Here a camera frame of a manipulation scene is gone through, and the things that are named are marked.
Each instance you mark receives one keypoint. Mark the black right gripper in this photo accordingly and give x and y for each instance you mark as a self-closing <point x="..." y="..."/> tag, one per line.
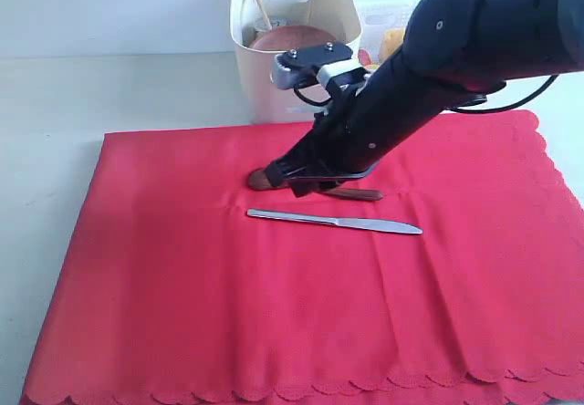
<point x="394" y="103"/>

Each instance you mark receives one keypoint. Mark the dark wooden spoon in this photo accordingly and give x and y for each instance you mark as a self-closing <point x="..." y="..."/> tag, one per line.
<point x="257" y="181"/>

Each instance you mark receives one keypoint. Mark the steel table knife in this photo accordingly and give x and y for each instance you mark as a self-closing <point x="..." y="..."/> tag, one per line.
<point x="368" y="224"/>

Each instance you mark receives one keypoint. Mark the brown wooden plate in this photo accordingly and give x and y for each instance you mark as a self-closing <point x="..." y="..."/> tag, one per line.
<point x="291" y="37"/>

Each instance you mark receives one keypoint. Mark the red sausage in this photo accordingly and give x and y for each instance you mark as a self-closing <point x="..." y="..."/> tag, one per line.
<point x="364" y="57"/>

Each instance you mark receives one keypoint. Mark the red scalloped table cloth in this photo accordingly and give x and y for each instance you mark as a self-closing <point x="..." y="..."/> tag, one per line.
<point x="171" y="294"/>

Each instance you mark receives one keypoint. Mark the yellow cheese wedge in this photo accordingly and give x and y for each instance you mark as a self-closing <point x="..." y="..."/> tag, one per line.
<point x="391" y="40"/>

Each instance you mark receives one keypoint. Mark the wooden chopstick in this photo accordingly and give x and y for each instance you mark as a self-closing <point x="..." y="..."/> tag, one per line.
<point x="262" y="8"/>

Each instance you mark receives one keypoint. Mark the stainless steel cup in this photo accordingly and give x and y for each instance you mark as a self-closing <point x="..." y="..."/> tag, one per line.
<point x="260" y="25"/>

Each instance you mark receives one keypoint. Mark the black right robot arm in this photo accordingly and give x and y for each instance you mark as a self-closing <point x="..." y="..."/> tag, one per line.
<point x="454" y="53"/>

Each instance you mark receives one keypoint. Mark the cream plastic bin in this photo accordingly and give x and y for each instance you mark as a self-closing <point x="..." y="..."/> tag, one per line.
<point x="269" y="104"/>

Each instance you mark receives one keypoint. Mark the white perforated plastic basket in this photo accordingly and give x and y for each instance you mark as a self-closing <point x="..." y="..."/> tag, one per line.
<point x="376" y="18"/>

